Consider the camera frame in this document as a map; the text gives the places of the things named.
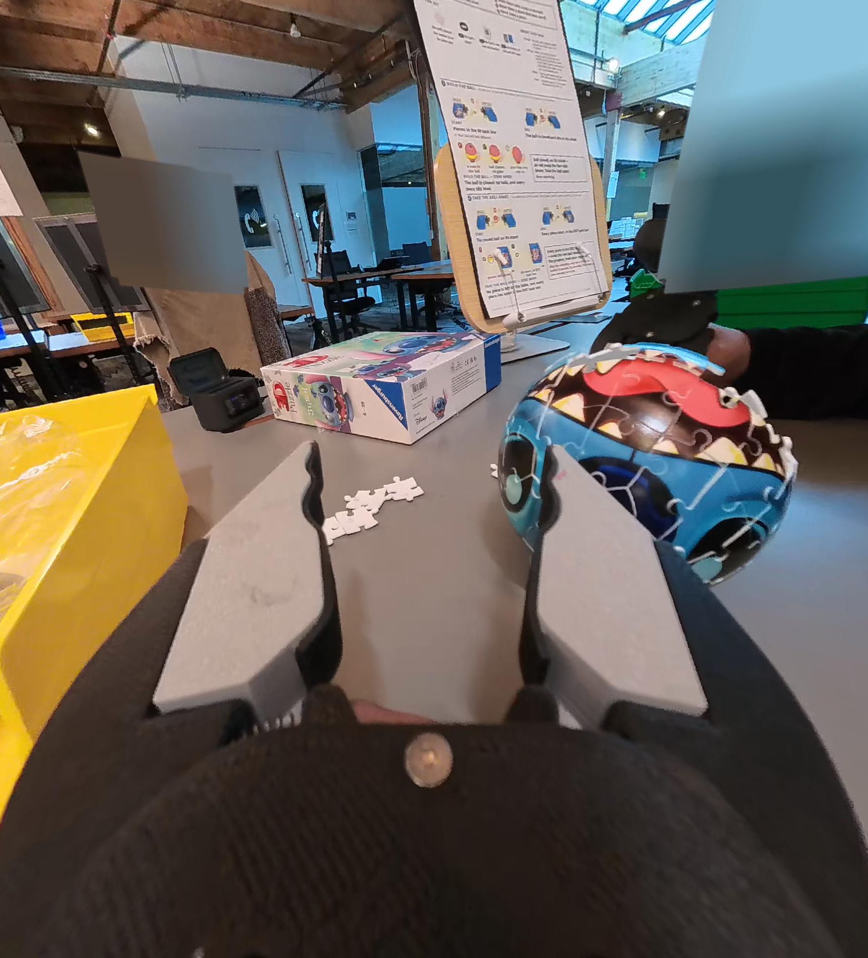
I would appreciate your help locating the instruction sheet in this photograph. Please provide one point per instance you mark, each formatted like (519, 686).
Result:
(516, 150)

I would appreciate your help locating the white phone booth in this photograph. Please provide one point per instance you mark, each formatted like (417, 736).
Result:
(291, 217)

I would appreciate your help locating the person's right forearm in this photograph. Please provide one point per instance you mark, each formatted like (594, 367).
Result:
(830, 374)

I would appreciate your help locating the black office chair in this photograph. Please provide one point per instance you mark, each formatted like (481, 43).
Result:
(344, 288)

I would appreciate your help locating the clear plastic bag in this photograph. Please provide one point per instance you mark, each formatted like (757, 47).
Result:
(7, 509)

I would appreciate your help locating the blue puzzle ball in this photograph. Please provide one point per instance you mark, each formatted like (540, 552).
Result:
(666, 464)

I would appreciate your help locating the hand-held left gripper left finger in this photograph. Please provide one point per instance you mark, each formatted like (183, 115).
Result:
(246, 599)

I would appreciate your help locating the dark background desks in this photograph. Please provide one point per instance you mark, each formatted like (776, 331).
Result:
(419, 277)

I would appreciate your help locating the yellow plastic bin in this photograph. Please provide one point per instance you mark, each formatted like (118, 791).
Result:
(89, 509)

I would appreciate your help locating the puzzle ball cardboard box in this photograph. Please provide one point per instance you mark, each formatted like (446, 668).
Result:
(404, 389)

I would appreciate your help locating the small black case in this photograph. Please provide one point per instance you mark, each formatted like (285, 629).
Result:
(216, 393)

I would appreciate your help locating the wooden document stand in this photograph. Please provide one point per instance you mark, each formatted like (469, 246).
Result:
(598, 262)

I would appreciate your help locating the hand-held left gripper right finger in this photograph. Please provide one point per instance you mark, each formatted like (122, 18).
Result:
(613, 599)

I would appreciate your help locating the person's right hand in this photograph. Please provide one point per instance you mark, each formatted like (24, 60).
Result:
(729, 355)

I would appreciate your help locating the small green storage bin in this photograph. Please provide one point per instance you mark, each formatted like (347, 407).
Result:
(643, 284)

